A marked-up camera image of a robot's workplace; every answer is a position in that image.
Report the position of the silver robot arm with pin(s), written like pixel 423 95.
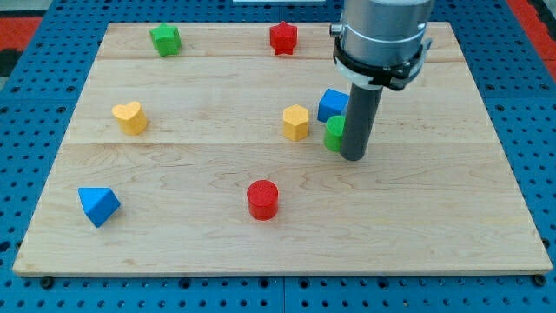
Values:
pixel 381 43

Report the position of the light wooden board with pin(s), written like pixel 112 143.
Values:
pixel 213 163

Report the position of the yellow hexagon block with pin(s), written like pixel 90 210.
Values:
pixel 295 122

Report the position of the red cylinder block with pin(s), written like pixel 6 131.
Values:
pixel 263 197

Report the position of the green cylinder block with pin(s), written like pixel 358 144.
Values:
pixel 334 128

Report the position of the blue cube block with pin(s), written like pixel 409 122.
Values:
pixel 332 103

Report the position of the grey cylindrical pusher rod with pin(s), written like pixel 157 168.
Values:
pixel 359 119

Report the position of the red star block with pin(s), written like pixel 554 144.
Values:
pixel 283 38

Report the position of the yellow heart block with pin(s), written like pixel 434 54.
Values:
pixel 130 118

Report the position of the green star block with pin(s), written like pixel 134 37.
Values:
pixel 166 40

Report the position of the blue triangle block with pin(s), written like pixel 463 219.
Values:
pixel 99 203

